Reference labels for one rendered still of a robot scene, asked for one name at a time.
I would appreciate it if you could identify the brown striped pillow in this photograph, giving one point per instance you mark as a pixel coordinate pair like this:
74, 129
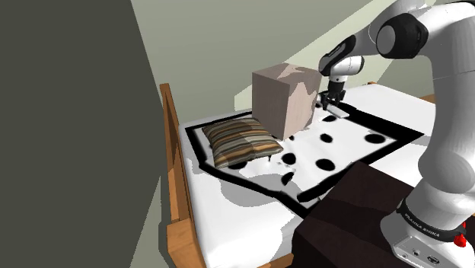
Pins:
241, 143

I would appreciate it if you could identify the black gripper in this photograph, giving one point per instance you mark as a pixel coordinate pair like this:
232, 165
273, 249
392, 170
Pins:
336, 89

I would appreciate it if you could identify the white flat rectangular device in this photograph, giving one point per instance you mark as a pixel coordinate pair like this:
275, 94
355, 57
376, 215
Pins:
340, 112

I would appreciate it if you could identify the white blanket with black dots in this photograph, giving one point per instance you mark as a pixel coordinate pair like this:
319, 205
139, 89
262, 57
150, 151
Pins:
349, 148

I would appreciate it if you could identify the beige cube box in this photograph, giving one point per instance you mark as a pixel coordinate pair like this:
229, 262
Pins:
285, 100

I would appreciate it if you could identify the wooden bed with white mattress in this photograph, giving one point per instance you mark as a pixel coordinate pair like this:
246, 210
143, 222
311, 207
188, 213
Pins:
230, 230

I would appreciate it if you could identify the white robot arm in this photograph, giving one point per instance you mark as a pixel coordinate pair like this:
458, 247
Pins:
441, 159

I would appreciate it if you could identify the dark brown robot stand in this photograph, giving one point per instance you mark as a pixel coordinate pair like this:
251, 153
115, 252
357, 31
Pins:
349, 222

